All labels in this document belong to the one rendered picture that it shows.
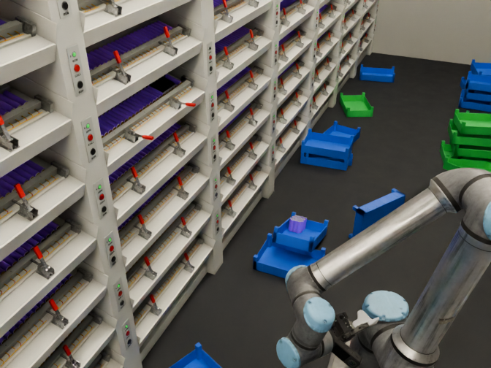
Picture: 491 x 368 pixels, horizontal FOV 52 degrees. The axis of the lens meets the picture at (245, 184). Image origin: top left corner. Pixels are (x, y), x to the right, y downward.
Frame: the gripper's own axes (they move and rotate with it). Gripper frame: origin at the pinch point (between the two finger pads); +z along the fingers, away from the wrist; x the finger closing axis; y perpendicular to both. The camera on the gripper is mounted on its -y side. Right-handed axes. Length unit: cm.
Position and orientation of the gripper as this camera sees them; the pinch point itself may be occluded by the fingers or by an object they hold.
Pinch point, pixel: (365, 329)
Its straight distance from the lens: 179.4
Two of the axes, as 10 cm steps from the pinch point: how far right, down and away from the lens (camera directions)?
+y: -4.3, -8.0, 4.2
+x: -4.9, 6.0, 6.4
